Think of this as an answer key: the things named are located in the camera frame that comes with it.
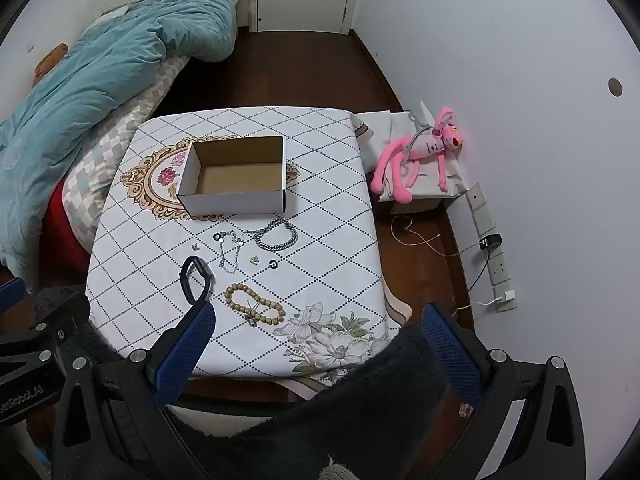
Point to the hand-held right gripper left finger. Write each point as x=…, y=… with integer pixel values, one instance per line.
x=185, y=347

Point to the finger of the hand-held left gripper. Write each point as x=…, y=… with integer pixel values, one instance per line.
x=60, y=317
x=10, y=295

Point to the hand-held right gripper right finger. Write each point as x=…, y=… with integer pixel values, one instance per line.
x=450, y=355

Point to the black wristband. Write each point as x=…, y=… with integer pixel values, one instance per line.
x=186, y=280

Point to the white charger plug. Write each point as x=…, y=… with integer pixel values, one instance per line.
x=509, y=296

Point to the red cloth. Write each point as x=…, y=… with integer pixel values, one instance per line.
x=65, y=230

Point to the black charger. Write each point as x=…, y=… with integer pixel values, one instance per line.
x=490, y=242

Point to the dark fleece garment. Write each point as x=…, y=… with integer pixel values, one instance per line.
x=325, y=410

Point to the patterned white tablecloth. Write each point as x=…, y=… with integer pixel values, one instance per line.
x=310, y=240

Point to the pink plush toy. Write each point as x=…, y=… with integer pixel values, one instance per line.
x=430, y=147

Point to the light blue duvet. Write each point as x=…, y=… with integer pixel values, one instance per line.
x=100, y=85

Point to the brown plush toy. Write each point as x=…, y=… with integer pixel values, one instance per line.
x=50, y=62

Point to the grey hanger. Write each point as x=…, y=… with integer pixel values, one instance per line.
x=413, y=116

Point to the white wall socket strip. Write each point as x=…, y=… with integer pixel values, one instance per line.
x=481, y=215

